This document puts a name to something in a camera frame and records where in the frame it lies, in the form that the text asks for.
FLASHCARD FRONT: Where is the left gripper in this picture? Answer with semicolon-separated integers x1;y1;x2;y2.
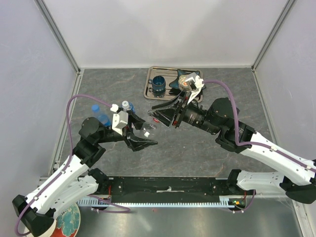
96;110;158;151

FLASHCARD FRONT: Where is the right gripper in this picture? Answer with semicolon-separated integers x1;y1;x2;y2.
148;88;220;135

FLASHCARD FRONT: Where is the clear unlabelled plastic bottle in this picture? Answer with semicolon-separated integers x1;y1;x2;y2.
139;122;159;140

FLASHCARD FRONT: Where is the labelled clear water bottle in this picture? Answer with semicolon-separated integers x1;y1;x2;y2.
122;102;135;114

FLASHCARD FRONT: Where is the white bottle cap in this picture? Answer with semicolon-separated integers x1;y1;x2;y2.
122;101;129;109

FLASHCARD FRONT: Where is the blue tinted plastic bottle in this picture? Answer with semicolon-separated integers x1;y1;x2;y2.
93;110;112;127

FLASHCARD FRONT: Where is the blue bottle cap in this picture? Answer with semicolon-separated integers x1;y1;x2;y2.
91;104;100;113

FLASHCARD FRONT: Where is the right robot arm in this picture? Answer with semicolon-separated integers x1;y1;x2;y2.
148;96;316;204

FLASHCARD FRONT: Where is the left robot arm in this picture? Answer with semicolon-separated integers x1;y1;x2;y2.
12;111;158;237

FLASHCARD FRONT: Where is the metal tray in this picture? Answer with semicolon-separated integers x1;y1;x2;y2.
144;66;203;100

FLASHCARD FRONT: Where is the blue star-shaped plate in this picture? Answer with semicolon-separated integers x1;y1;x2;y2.
169;69;200;90

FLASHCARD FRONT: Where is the blue ceramic cup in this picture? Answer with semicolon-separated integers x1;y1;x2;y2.
148;75;166;93

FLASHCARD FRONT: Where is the patterned small bowl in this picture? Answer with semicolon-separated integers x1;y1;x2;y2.
178;75;190;90

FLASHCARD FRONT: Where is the red floral plate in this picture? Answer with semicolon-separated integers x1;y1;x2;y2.
51;203;81;237

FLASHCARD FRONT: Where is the white bowl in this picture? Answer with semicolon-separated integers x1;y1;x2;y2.
38;221;57;237

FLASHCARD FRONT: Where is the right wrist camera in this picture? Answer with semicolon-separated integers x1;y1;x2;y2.
185;75;204;104

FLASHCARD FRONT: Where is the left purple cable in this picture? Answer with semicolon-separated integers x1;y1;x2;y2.
14;94;130;235

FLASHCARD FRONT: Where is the purple cable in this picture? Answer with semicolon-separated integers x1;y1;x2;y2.
203;79;316;173
14;94;130;235

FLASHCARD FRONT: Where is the white cable duct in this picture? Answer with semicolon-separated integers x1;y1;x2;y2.
77;196;250;209

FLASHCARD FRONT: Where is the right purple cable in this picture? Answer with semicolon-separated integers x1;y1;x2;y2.
203;79;316;173

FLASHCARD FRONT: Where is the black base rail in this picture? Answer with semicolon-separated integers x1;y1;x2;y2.
108;177;234;203

